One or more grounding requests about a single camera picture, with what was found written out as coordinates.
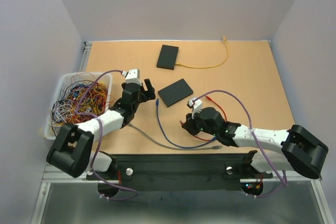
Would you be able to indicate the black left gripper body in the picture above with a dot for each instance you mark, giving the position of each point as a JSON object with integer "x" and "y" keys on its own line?
{"x": 142, "y": 97}

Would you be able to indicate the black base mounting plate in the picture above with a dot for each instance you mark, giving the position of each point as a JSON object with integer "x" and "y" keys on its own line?
{"x": 184, "y": 172}

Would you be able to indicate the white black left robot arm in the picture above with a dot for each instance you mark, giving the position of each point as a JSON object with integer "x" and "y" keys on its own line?
{"x": 71, "y": 150}

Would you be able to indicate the aluminium frame rail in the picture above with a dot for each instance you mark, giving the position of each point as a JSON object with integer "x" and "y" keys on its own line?
{"x": 55, "y": 175}

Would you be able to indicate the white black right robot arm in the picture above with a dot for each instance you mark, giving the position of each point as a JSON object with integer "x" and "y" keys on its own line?
{"x": 294, "y": 149}

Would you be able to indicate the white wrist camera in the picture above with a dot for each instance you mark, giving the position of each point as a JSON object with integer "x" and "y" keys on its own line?
{"x": 195, "y": 105}
{"x": 132, "y": 76}

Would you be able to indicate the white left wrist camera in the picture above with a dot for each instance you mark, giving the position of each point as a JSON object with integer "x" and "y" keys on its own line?
{"x": 132, "y": 76}

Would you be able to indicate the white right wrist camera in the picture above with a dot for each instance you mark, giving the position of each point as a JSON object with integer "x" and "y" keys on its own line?
{"x": 195, "y": 105}

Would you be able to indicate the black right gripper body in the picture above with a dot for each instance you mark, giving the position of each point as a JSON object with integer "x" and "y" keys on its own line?
{"x": 197, "y": 124}

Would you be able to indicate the white plastic basket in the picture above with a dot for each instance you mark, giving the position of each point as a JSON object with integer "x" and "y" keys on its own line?
{"x": 77, "y": 95}

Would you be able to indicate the black network switch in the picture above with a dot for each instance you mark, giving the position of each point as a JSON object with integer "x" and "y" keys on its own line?
{"x": 167, "y": 57}
{"x": 175, "y": 92}

